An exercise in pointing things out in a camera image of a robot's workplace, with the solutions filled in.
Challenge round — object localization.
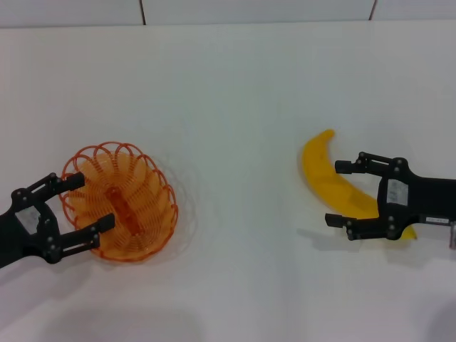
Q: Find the yellow banana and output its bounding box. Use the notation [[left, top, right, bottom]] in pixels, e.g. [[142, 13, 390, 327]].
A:
[[298, 128, 418, 243]]

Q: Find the orange plastic wire basket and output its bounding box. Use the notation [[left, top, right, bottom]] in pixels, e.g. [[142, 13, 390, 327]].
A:
[[61, 141, 179, 264]]

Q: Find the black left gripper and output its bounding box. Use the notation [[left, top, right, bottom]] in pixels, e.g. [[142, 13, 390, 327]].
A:
[[0, 172, 116, 269]]

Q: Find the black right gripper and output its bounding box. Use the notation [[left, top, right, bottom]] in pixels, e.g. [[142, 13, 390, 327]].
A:
[[324, 152, 456, 242]]

